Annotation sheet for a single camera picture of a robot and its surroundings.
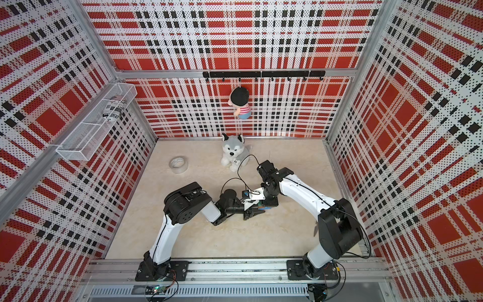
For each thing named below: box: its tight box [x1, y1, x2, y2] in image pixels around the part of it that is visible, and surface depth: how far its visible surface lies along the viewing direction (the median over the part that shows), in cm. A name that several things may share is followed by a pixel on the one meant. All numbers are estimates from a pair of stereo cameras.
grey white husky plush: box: [220, 132, 253, 173], surface depth 96 cm
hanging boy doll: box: [228, 86, 251, 120], surface depth 95 cm
